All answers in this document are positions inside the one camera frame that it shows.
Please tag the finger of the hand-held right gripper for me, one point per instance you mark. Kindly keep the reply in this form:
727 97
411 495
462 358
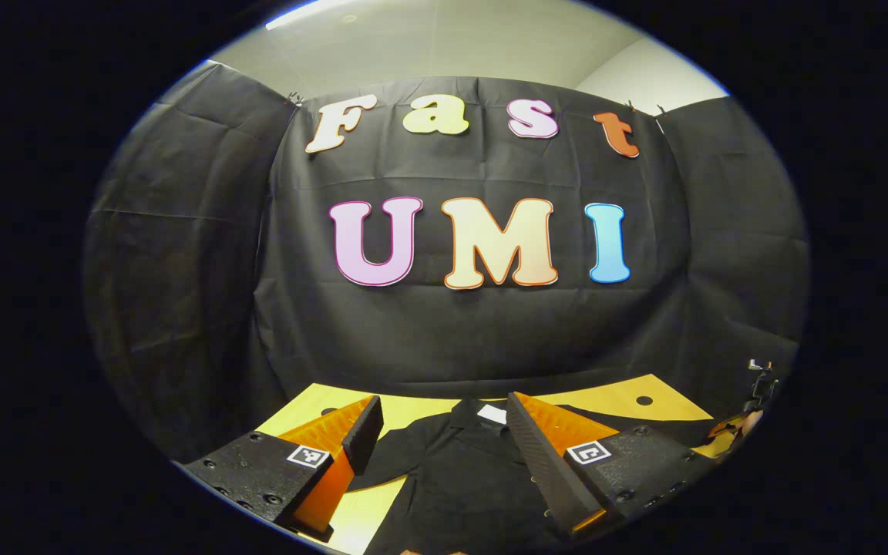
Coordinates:
725 428

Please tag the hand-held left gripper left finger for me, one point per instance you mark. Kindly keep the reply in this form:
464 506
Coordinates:
363 435

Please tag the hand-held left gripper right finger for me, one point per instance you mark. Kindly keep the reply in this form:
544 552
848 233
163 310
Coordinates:
540 459

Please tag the black button shirt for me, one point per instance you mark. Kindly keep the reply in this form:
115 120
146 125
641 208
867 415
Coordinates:
459 493

